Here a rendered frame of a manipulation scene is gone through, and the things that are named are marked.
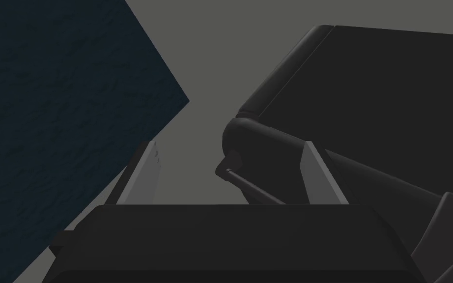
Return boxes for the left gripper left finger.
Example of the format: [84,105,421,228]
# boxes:
[104,140,162,205]

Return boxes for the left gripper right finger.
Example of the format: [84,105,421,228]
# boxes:
[300,140,362,205]

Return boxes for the dark thin bar handle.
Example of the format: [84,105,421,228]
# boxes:
[214,151,287,205]

